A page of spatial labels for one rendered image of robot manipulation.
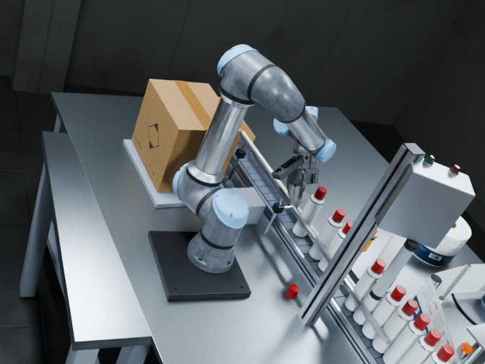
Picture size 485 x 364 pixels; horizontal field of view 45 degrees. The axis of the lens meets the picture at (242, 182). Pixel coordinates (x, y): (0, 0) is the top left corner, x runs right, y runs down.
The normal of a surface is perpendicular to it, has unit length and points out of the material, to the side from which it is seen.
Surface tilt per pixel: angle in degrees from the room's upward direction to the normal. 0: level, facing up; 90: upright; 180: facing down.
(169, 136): 90
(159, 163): 90
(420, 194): 90
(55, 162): 0
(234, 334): 0
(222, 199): 6
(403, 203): 90
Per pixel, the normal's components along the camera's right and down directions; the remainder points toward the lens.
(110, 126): 0.34, -0.76
